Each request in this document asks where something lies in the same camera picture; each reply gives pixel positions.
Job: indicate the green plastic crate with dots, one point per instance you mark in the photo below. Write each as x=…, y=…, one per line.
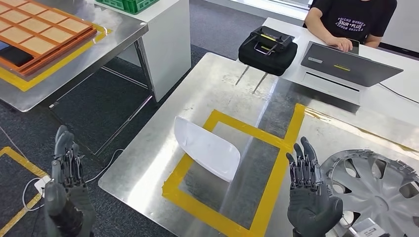
x=131, y=5

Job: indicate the stainless steel workbench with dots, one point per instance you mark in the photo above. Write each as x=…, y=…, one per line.
x=157, y=163

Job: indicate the black phone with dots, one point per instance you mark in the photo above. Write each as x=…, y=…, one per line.
x=355, y=47

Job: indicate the grey laptop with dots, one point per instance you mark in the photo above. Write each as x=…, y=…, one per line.
x=327, y=57

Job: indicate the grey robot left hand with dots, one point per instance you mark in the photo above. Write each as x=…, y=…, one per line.
x=82, y=202

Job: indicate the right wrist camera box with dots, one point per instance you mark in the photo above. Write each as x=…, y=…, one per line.
x=366, y=229

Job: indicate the person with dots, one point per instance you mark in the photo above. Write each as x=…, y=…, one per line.
x=353, y=16

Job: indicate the orange compartment tray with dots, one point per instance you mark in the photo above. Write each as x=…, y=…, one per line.
x=49, y=36

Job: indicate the yellow tape outline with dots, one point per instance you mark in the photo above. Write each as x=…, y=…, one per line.
x=39, y=80

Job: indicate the white pedestal cabinet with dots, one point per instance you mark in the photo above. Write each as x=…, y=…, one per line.
x=167, y=49

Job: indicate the black flat device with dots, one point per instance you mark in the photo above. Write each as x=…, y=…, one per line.
x=3, y=45
x=16, y=56

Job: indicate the white plastic shell part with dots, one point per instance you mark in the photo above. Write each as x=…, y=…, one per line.
x=209, y=150

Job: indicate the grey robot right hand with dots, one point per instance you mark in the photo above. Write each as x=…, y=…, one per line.
x=311, y=209

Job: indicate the black remote controller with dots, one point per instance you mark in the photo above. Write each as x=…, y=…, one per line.
x=271, y=34

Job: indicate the stainless steel table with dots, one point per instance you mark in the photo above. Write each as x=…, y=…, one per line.
x=98, y=55

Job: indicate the yellow floor tape square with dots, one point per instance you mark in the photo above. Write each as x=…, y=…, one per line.
x=19, y=160

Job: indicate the silver wheel cover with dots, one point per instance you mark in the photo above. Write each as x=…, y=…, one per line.
x=376, y=189

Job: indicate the black carry case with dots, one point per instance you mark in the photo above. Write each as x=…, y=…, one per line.
x=268, y=63

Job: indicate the white power strip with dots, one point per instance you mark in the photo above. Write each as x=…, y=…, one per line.
x=42, y=184

